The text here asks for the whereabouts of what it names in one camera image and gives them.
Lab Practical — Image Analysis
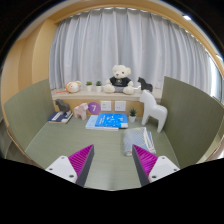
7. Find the small potted plant, white pot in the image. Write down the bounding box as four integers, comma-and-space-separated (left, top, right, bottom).
128, 107, 138, 123
95, 80, 103, 93
85, 80, 93, 93

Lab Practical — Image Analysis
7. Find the pink horse figurine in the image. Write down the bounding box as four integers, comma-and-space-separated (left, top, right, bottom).
73, 102, 89, 121

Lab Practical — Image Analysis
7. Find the cream teddy bear, black shirt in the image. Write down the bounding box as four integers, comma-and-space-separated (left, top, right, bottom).
103, 64, 135, 96

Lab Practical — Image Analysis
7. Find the black horse figurine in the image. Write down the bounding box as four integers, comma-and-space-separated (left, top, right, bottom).
137, 76, 154, 93

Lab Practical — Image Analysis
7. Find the beige wooden ledge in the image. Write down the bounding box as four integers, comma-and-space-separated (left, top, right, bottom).
50, 88, 163, 118

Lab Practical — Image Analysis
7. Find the bright blue book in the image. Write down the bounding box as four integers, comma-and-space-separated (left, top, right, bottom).
94, 113, 129, 130

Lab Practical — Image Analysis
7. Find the purple round number disc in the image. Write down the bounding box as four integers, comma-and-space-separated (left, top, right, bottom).
87, 101, 102, 115

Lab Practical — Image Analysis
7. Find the white wall socket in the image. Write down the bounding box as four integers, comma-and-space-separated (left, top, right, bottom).
100, 100, 113, 112
114, 100, 127, 112

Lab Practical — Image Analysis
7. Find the tall green partition panel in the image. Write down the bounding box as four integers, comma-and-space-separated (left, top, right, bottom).
159, 76, 224, 169

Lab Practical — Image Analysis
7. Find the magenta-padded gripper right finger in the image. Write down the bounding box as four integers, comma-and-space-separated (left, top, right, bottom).
131, 143, 182, 187

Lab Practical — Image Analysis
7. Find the round cream plush toy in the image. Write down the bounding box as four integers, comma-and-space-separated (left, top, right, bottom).
64, 80, 82, 94

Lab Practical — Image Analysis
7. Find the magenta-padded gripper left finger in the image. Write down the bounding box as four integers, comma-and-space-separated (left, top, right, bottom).
44, 143, 96, 188

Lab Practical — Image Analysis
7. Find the large white horse figurine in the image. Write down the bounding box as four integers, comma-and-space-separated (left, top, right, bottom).
138, 89, 169, 134

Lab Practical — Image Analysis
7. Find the white pleated curtain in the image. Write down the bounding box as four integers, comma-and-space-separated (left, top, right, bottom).
48, 7, 224, 101

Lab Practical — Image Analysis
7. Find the dark navy book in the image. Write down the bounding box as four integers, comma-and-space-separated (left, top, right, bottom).
47, 110, 74, 125

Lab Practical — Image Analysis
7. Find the dark grey horse figurine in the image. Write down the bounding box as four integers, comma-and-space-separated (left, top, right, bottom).
54, 98, 71, 114

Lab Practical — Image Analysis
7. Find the low green partition panel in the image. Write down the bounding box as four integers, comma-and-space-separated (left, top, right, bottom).
3, 78, 56, 153

